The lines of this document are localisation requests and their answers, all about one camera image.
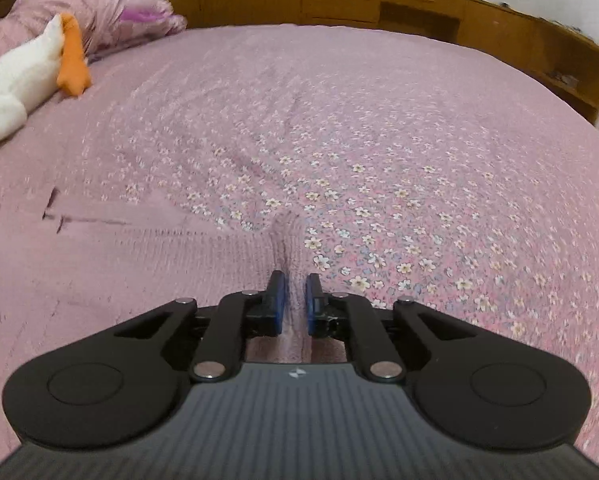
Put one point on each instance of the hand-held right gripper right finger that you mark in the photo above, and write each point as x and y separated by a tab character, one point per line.
311	305

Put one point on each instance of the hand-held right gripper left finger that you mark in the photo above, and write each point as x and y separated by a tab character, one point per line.
277	305

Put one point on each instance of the pink knitted sweater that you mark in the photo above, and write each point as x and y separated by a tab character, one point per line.
129	270

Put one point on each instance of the pink floral bed sheet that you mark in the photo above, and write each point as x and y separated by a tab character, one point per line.
379	135

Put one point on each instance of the long wooden cabinet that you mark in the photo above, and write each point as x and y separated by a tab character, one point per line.
479	25

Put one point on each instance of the small shelf items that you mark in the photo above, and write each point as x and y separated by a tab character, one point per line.
564	77

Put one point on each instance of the white plush goose toy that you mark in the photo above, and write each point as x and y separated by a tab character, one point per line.
9	90

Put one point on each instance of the pink floral quilt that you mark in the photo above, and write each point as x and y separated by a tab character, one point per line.
94	5

